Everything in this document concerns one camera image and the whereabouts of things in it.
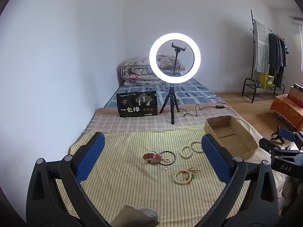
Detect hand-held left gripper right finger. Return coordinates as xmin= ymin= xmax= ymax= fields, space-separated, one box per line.
xmin=194 ymin=134 xmax=280 ymax=227

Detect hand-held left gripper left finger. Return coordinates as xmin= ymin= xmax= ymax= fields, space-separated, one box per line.
xmin=26 ymin=132 xmax=112 ymax=227

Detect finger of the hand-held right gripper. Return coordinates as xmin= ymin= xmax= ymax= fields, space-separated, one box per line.
xmin=259 ymin=138 xmax=303 ymax=156
xmin=277 ymin=128 xmax=303 ymax=147

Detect cardboard box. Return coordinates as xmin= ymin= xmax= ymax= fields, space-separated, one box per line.
xmin=204 ymin=115 xmax=258 ymax=159

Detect long pearl necklace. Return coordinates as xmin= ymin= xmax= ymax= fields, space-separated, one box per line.
xmin=180 ymin=140 xmax=204 ymax=158

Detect black bangle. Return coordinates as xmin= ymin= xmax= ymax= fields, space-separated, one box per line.
xmin=159 ymin=151 xmax=177 ymax=165

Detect cream bead bracelet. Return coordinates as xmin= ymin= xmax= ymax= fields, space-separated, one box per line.
xmin=173 ymin=170 xmax=190 ymax=184

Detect red leather bracelet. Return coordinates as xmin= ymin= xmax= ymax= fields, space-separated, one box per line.
xmin=143 ymin=153 xmax=164 ymax=165

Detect small thin pearl necklace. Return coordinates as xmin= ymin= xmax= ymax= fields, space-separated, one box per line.
xmin=150 ymin=150 xmax=171 ymax=163

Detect small black stand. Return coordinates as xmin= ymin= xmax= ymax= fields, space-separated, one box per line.
xmin=271 ymin=126 xmax=282 ymax=143

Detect orange cloth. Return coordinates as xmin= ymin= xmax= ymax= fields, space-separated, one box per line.
xmin=269 ymin=94 xmax=303 ymax=130

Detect yellow striped cloth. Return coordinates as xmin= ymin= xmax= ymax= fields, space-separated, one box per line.
xmin=57 ymin=123 xmax=280 ymax=227

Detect brown box with red edge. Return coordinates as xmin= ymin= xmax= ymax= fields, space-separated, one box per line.
xmin=287 ymin=83 xmax=303 ymax=108

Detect yellow box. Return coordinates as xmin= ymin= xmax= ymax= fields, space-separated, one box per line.
xmin=260 ymin=73 xmax=275 ymax=90

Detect black metal coat rack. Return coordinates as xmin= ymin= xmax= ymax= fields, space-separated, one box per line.
xmin=241 ymin=9 xmax=288 ymax=103

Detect black snack bag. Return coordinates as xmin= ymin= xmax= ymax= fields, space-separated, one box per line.
xmin=116 ymin=90 xmax=158 ymax=118

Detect tan cardboard piece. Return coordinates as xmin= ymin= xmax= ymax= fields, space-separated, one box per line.
xmin=111 ymin=204 xmax=159 ymax=227

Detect black tripod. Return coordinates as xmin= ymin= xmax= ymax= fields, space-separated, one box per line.
xmin=160 ymin=85 xmax=180 ymax=125

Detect blue patterned bedsheet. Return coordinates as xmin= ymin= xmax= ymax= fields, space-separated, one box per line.
xmin=104 ymin=78 xmax=224 ymax=109

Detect dark hanging coat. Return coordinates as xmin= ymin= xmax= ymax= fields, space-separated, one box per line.
xmin=277 ymin=37 xmax=287 ymax=89

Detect grey fuzzy cloth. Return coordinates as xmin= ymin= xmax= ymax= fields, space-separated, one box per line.
xmin=134 ymin=207 xmax=159 ymax=220

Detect grey hanging coat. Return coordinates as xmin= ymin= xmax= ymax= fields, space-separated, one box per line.
xmin=268 ymin=33 xmax=281 ymax=76

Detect striped hanging towel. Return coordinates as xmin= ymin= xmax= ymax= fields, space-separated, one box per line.
xmin=254 ymin=20 xmax=270 ymax=74

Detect folded floral quilt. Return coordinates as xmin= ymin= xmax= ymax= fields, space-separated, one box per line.
xmin=121 ymin=55 xmax=186 ymax=86

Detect black phone holder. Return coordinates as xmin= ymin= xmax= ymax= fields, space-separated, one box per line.
xmin=172 ymin=43 xmax=187 ymax=76

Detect black cable with inline remote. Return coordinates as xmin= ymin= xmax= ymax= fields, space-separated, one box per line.
xmin=179 ymin=96 xmax=229 ymax=118

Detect white ring light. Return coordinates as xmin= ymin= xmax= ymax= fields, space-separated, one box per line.
xmin=149 ymin=33 xmax=201 ymax=84

